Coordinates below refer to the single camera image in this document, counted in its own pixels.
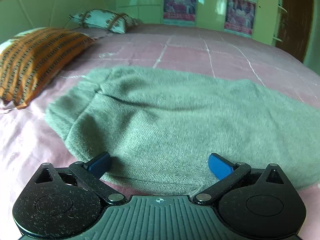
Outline white patterned pillow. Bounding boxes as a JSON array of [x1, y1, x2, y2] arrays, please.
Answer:
[[69, 9, 140, 34]]

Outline cream arched headboard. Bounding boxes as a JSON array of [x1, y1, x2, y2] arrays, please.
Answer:
[[1, 0, 116, 42]]

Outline grey-green sweatpants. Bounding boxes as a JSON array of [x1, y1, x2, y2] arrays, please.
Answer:
[[45, 67, 319, 195]]

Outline pink checked bed sheet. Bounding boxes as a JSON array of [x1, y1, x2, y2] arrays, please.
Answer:
[[0, 23, 320, 205]]

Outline lower left calendar poster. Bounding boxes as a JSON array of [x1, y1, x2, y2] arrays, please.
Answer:
[[163, 0, 196, 23]]

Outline dark brown wooden door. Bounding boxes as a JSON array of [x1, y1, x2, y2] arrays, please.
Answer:
[[276, 0, 314, 62]]

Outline calendar poster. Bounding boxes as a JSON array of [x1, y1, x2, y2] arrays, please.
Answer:
[[223, 0, 256, 38], [163, 0, 196, 23]]

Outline cream built-in wardrobe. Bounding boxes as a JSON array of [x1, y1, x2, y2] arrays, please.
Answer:
[[115, 0, 278, 45]]

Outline orange striped pillow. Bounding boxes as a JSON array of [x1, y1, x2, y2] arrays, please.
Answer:
[[1, 27, 95, 109]]

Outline rounded corner shelves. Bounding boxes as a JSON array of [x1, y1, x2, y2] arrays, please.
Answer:
[[272, 0, 287, 46]]

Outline lower right calendar poster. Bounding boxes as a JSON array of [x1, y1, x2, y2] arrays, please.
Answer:
[[223, 0, 256, 38]]

